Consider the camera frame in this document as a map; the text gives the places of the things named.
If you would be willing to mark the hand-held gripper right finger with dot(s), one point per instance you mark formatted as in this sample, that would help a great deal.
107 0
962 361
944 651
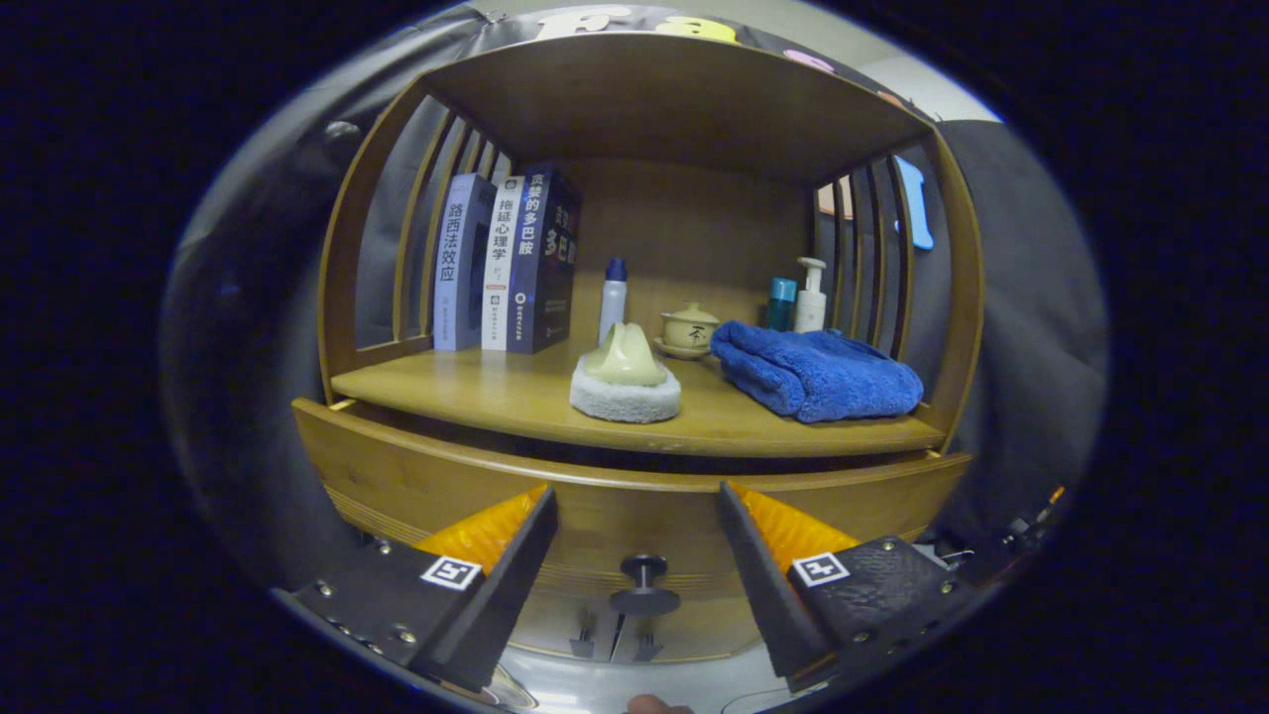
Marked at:
765 585

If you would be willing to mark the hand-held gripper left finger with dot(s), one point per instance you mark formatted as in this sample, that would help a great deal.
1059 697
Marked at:
511 585

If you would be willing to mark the wooden drawer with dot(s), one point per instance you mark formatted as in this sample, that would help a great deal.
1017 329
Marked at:
446 476

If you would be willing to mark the green scrub brush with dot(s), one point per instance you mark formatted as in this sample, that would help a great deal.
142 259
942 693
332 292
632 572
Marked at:
625 362

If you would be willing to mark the wooden cabinet door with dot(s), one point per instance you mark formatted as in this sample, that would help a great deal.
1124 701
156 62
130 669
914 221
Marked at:
555 635
694 640

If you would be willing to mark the wooden countertop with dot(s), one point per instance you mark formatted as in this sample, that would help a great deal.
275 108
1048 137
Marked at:
496 392

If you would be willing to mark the wooden cabinet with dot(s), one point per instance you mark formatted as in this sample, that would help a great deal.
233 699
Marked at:
674 109

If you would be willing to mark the white shoe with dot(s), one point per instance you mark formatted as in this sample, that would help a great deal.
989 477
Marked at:
506 689

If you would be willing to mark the blue towel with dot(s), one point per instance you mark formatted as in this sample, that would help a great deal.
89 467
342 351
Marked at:
813 372

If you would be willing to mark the dark equipment with orange part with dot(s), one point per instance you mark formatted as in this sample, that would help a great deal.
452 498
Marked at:
1021 531

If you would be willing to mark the beige lidded teacup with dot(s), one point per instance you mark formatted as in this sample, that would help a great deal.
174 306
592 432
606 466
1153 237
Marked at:
689 329

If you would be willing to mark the teal bottle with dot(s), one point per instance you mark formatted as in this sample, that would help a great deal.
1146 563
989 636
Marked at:
781 307

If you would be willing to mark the white pump bottle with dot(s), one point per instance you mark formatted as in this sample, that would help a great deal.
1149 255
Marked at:
810 307

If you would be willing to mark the white bottle blue cap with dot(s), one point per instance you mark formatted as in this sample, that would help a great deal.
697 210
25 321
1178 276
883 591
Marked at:
613 302

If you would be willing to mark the white book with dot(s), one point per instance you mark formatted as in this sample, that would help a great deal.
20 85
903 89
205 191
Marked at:
501 268

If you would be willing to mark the dark navy book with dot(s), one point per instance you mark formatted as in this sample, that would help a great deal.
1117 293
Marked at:
540 268

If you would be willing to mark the pale blue book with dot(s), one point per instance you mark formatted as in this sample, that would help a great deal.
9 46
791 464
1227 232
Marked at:
458 268

